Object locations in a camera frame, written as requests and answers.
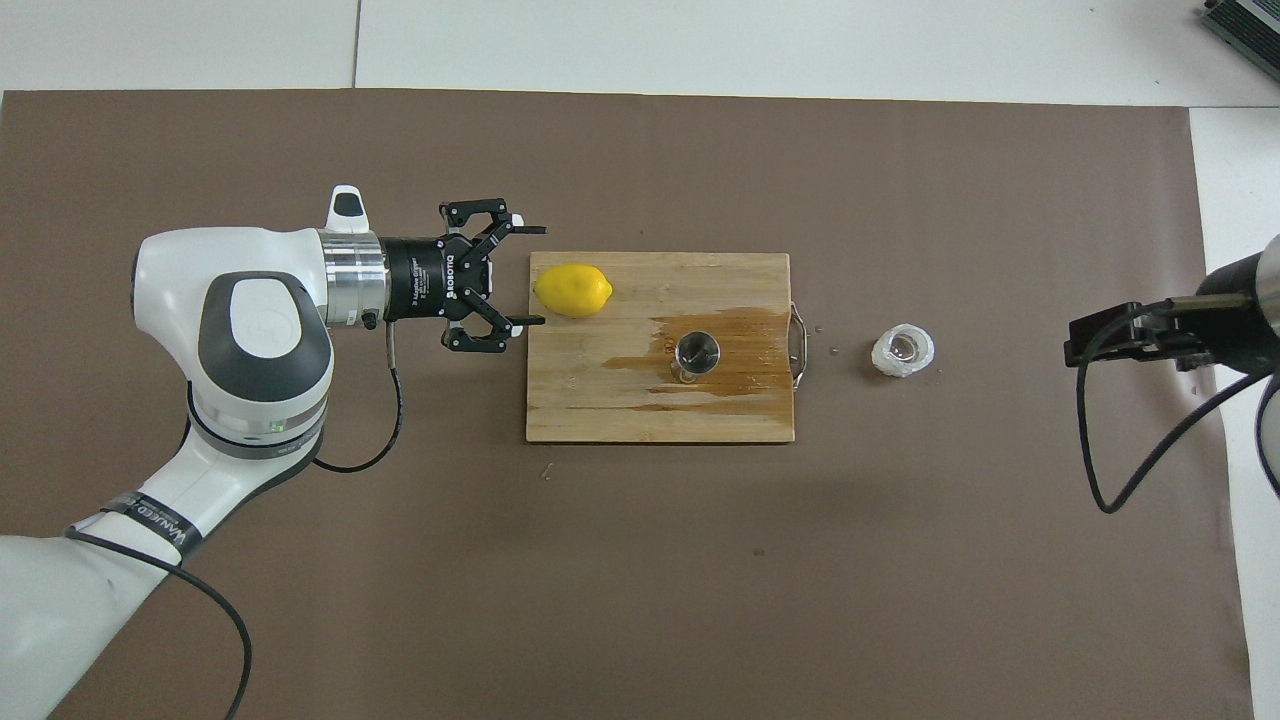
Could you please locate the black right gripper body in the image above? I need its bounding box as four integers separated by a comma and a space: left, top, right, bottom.
1195, 252, 1280, 376

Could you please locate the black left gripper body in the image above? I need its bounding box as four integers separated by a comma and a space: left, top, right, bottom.
382, 232, 482, 323

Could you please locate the steel double jigger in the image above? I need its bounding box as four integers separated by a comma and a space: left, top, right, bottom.
673, 330, 723, 386

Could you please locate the yellow lemon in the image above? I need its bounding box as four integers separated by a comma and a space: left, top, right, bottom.
533, 263, 614, 319

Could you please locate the wooden cutting board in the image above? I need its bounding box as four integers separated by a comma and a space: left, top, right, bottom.
525, 250, 807, 445

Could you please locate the black ribbed device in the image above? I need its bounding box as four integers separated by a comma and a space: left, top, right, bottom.
1197, 0, 1280, 59

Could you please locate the brown paper table mat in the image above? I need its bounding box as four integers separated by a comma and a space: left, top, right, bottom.
0, 88, 1256, 720

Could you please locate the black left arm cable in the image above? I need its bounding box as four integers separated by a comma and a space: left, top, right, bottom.
65, 325, 406, 720

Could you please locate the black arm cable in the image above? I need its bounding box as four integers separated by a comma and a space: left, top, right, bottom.
65, 325, 406, 720
1075, 295, 1280, 516

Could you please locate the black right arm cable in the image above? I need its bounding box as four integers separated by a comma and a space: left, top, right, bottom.
1075, 295, 1280, 516

